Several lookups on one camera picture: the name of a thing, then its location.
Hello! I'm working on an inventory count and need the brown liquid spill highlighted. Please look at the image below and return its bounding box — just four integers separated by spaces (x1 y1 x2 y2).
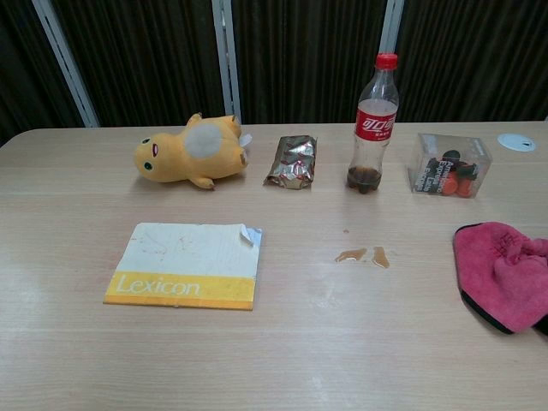
333 245 392 270

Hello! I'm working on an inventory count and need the white round cable grommet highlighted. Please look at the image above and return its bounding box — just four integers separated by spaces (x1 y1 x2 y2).
497 133 537 152

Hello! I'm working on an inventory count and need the yellow plush toy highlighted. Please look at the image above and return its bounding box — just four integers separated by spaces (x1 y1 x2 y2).
133 112 252 191

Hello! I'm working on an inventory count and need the cola bottle with red cap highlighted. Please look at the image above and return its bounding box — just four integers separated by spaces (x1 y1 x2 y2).
345 52 400 196

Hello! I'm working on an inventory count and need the clear plastic box of capsules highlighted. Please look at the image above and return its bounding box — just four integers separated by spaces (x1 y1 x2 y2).
407 132 493 200

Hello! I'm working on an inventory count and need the crumpled gold foil snack packet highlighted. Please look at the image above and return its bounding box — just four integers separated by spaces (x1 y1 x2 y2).
262 134 319 191

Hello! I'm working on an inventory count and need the pink microfibre cloth black trim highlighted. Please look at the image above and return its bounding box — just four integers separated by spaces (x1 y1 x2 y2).
453 221 548 336

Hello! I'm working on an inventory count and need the white partition post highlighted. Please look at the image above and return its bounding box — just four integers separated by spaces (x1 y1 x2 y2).
32 0 100 128
211 0 243 125
378 0 406 59

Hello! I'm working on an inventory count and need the white yellow Lexicon book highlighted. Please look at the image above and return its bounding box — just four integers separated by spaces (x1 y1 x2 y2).
103 222 263 313

